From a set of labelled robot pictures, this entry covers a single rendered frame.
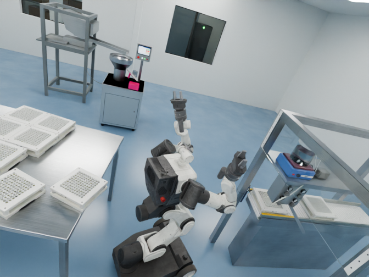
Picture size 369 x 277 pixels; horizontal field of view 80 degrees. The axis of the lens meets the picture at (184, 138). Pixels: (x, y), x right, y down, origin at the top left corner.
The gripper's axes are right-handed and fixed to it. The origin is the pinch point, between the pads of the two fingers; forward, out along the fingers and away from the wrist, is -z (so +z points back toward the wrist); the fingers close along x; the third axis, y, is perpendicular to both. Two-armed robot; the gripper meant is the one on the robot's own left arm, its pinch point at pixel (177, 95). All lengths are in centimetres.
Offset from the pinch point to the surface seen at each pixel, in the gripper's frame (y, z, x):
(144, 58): -163, -5, -163
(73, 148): 41, 34, -82
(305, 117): -47, 30, 79
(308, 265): -60, 211, 101
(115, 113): -103, 69, -197
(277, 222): -18, 114, 69
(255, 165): -30, 69, 47
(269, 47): -546, 39, -43
